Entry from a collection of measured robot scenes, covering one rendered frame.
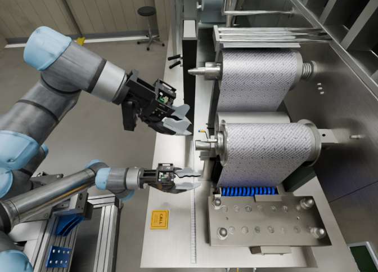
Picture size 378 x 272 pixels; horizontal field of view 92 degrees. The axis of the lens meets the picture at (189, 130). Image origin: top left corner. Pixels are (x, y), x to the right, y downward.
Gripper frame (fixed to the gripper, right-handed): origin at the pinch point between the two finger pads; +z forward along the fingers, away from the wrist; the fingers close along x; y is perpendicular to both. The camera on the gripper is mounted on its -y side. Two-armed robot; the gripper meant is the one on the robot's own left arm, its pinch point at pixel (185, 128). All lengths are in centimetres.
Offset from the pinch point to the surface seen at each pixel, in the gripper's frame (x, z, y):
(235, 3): 67, 13, 20
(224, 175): -5.9, 22.9, -6.5
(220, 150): -2.9, 12.4, 1.3
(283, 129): 0.9, 22.9, 16.8
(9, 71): 212, -126, -281
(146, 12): 287, 2, -102
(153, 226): -18.1, 16.1, -39.8
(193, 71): 24.6, 1.5, 2.2
